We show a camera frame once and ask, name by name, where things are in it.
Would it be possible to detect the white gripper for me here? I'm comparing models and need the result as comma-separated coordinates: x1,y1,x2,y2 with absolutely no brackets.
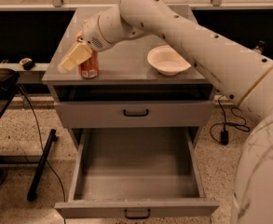
58,13,106,74

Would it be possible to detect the orange-red soda can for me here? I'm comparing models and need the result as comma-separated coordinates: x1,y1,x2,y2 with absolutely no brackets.
78,51,99,78

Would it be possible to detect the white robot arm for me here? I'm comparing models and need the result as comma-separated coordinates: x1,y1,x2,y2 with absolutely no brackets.
58,0,273,224

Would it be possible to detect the grey metal drawer cabinet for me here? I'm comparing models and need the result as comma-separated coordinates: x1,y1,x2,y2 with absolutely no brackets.
43,6,215,146

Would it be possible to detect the closed grey upper drawer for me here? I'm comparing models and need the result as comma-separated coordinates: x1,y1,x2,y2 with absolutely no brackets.
55,101,214,128

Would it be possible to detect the open grey lower drawer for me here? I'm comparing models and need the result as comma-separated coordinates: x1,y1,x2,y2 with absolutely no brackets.
55,127,219,219

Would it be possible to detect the orange fruit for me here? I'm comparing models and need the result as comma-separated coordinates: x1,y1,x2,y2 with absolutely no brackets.
76,31,83,40

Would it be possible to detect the yellow black tape measure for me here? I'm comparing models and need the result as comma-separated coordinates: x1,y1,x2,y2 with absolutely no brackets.
20,58,35,70

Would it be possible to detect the white paper bowl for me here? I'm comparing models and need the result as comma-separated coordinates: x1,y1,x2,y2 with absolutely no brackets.
147,45,191,76

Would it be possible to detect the black bag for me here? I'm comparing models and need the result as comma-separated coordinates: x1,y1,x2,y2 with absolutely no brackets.
0,68,20,99

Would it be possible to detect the clear plastic bottle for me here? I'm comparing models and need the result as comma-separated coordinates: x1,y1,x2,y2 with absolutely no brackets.
253,40,265,54

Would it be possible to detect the black floor cable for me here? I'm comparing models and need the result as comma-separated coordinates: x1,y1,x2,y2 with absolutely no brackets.
19,86,67,203

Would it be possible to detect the black side table frame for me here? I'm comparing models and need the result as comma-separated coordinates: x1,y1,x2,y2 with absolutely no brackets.
0,86,58,202

